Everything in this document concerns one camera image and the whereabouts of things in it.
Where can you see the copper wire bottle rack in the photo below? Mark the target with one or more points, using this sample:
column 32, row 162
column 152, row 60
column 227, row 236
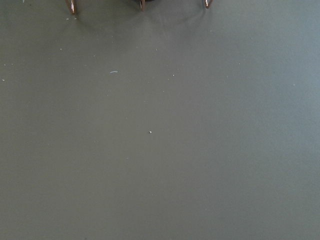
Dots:
column 72, row 5

